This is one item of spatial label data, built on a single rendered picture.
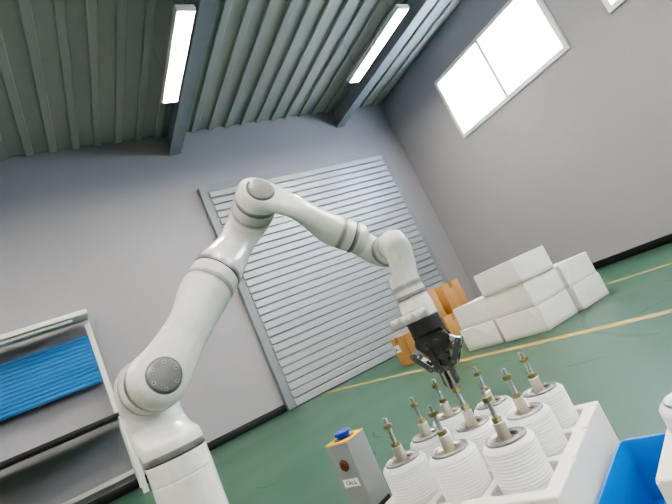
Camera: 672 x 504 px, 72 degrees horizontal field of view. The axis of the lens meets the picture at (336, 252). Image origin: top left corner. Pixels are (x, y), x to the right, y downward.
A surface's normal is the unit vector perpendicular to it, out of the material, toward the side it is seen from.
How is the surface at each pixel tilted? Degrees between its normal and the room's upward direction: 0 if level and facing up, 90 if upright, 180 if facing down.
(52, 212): 90
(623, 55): 90
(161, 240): 90
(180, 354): 90
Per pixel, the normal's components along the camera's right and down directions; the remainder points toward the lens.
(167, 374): 0.65, -0.40
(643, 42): -0.82, 0.27
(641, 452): -0.65, 0.11
